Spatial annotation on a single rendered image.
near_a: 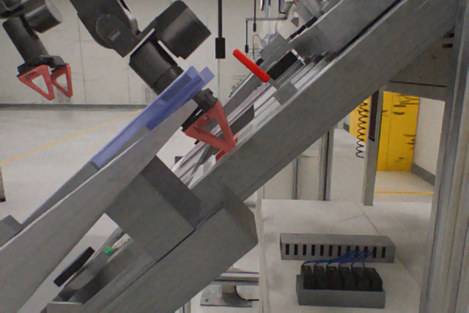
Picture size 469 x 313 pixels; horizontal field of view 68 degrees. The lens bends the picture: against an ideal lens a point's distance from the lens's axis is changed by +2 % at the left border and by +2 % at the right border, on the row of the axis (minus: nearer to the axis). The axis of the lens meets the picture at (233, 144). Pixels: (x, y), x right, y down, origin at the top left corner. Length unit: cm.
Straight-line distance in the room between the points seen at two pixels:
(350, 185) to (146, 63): 169
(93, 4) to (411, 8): 40
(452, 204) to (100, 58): 981
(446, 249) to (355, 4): 32
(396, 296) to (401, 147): 323
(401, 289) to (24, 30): 101
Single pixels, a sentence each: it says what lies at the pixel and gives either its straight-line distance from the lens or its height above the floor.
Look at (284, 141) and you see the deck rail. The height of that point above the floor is 97.
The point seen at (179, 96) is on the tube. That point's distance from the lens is 19.
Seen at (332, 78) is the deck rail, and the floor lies 105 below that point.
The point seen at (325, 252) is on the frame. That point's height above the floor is 64.
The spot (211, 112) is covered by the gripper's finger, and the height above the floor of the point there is 100.
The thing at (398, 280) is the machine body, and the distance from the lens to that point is 88.
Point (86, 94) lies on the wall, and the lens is 1029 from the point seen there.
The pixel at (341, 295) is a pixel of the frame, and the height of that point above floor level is 64.
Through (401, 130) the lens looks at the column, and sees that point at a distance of 395.
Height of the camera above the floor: 106
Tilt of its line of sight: 12 degrees down
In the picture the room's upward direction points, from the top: straight up
